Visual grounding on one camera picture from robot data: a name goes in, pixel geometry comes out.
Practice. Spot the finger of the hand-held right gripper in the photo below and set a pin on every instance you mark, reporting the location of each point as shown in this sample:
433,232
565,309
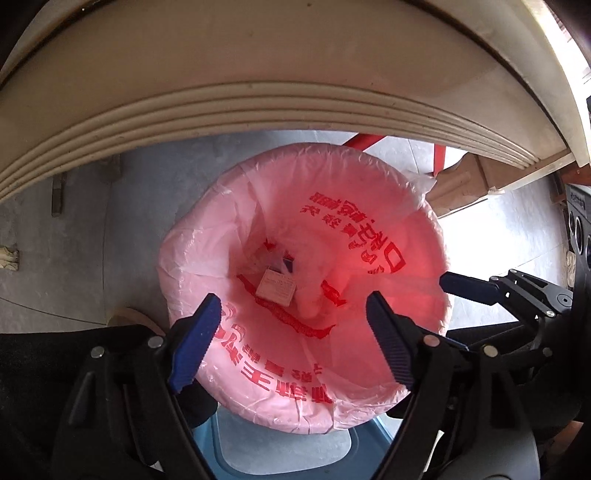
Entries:
466,286
545,348

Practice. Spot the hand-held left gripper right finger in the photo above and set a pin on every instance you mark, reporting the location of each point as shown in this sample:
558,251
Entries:
392,344

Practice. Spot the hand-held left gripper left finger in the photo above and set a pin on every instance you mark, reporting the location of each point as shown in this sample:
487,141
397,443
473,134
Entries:
194,344

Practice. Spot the bin with pink plastic liner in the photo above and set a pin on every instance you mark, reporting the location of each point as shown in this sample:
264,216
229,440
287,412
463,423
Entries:
323,221

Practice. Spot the round wooden disc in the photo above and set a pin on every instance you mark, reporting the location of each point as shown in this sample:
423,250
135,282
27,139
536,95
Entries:
134,318

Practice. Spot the brown cardboard box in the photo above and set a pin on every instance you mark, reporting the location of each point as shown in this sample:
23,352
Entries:
461,184

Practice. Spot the dark blue packet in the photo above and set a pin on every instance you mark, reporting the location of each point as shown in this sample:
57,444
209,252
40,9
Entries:
288,266

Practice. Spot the black appliance with round dials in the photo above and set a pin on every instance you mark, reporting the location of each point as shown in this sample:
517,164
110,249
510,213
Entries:
577,221

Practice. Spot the red stool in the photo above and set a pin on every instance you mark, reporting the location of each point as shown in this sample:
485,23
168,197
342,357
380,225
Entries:
437,159

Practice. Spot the blue plastic stool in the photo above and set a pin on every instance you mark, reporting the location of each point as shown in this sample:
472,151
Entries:
277,447

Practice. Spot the grey table foot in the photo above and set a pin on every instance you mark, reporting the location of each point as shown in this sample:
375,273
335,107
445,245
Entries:
57,194

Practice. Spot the cream carved furniture foot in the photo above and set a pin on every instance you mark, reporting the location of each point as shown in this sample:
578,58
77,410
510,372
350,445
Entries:
9,258

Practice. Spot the cream round table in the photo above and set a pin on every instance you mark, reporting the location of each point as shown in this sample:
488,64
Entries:
277,46

